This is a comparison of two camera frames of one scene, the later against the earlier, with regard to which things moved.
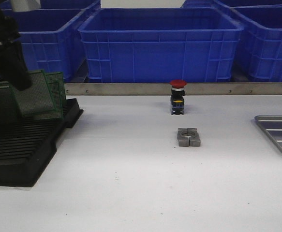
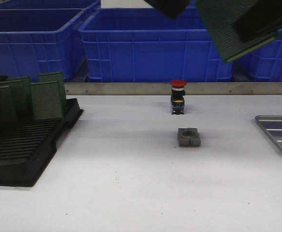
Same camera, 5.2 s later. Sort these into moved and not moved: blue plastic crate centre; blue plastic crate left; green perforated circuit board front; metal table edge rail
Moved: green perforated circuit board front
Not moved: metal table edge rail; blue plastic crate left; blue plastic crate centre
